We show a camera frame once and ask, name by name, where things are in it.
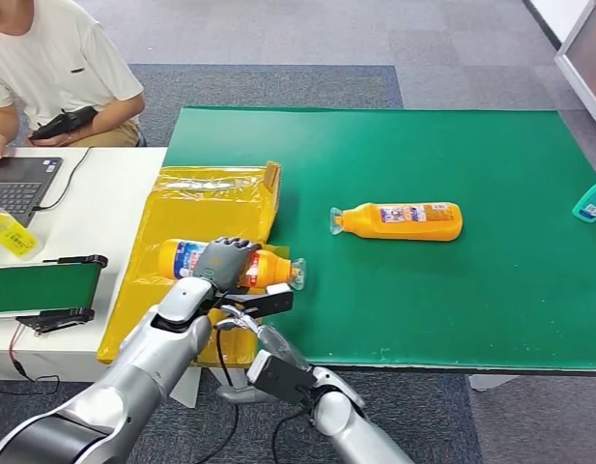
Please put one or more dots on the person's left hand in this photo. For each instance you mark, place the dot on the person's left hand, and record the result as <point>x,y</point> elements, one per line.
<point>51,139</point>

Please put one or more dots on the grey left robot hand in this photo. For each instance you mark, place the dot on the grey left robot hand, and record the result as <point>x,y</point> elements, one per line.
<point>222,266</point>

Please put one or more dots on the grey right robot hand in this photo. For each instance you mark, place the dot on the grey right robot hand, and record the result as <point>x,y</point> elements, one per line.
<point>283,346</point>

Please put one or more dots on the black handheld controller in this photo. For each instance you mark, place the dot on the black handheld controller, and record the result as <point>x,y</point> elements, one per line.
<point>66,121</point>

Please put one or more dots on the orange bottle with clear cap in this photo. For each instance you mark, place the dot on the orange bottle with clear cap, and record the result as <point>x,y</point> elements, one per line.
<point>266,269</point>
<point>403,227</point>

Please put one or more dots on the person's left forearm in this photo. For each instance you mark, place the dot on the person's left forearm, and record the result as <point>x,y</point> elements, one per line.
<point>118,115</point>

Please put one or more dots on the person's right forearm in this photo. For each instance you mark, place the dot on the person's right forearm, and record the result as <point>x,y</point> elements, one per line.
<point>0,121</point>

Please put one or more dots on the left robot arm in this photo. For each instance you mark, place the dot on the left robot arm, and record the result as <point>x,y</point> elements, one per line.
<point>133,378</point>

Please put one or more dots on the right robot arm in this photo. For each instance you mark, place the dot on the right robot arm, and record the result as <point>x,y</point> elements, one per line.
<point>355,435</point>

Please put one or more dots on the clear bottle with yellow label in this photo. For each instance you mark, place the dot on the clear bottle with yellow label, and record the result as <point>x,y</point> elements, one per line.
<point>12,235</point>

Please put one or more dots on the teal bottle with white label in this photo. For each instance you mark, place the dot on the teal bottle with white label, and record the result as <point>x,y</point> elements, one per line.
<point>592,202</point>

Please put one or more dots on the grey laptop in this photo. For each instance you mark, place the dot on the grey laptop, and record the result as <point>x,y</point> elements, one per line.
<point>17,186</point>

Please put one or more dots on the yellow plastic-wrapped box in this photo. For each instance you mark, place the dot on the yellow plastic-wrapped box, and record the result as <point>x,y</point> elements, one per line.
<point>196,205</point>

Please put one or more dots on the person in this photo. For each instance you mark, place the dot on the person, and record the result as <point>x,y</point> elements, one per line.
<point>51,58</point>

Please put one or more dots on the small green belt conveyor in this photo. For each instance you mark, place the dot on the small green belt conveyor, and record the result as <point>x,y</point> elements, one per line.
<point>36,288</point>

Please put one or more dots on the green table mat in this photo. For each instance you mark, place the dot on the green table mat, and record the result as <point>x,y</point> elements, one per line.
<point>423,307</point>

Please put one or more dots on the grey table foot plate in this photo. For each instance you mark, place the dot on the grey table foot plate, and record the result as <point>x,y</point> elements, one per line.
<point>491,383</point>

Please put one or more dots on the white framed board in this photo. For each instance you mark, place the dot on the white framed board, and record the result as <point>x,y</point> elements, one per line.
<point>587,58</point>

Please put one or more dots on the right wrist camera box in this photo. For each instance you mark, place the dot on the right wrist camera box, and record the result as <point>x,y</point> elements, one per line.
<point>283,381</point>

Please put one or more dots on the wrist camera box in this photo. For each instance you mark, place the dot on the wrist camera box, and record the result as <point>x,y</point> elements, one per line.
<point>259,304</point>
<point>283,381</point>

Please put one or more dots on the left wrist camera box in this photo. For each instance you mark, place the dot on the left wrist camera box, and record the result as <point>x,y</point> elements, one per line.
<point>259,304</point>

